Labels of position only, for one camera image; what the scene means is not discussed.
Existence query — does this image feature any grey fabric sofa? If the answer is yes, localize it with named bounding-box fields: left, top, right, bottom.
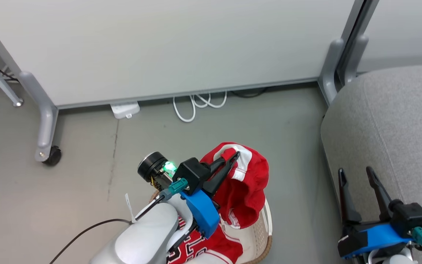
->
left=320, top=64, right=422, bottom=264

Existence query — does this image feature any white power strip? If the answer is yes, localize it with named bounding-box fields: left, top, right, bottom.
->
left=110, top=102, right=141, bottom=120

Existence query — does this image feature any looped white cable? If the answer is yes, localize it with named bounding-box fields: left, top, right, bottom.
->
left=173, top=91, right=228, bottom=123

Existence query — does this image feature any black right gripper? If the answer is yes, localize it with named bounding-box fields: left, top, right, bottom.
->
left=337, top=166, right=422, bottom=259

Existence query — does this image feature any white perforated basket woven rim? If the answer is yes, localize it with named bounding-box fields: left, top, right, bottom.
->
left=149, top=189, right=273, bottom=264

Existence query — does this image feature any black caster wheel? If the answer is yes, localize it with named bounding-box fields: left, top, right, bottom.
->
left=42, top=146, right=62, bottom=166

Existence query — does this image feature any thin black floor cable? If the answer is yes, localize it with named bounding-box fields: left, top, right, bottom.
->
left=0, top=64, right=19, bottom=82

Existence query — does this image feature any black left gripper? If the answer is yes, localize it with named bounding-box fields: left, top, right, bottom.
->
left=137, top=151, right=241, bottom=197

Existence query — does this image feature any narrow white partition panel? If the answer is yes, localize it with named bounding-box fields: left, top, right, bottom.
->
left=358, top=0, right=422, bottom=73

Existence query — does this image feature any blue left camera mount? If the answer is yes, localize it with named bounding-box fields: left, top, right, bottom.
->
left=180, top=189, right=221, bottom=239

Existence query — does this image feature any white cable tag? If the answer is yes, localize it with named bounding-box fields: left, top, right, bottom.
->
left=125, top=193, right=137, bottom=223

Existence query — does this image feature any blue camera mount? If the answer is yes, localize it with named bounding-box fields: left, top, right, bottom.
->
left=180, top=189, right=221, bottom=239
left=341, top=223, right=415, bottom=257

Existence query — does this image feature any grey partition leg with caster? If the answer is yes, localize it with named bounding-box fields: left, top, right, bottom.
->
left=18, top=71, right=59, bottom=162

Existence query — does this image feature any grey upright partition leg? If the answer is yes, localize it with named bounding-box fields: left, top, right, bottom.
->
left=344, top=34, right=369, bottom=85
left=318, top=38, right=344, bottom=107

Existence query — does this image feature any blue right camera mount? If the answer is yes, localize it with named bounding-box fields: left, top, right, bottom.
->
left=341, top=223, right=415, bottom=257

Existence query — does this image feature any teal left cable connector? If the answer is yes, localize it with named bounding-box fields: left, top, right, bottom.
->
left=159, top=178, right=189, bottom=201

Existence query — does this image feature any red jersey with black numerals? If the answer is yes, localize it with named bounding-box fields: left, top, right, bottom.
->
left=167, top=216, right=244, bottom=264

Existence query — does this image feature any red jersey with white stripes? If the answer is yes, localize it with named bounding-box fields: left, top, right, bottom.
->
left=200, top=142, right=270, bottom=230

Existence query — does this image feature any large white partition panel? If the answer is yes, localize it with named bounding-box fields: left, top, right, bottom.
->
left=0, top=0, right=367, bottom=110

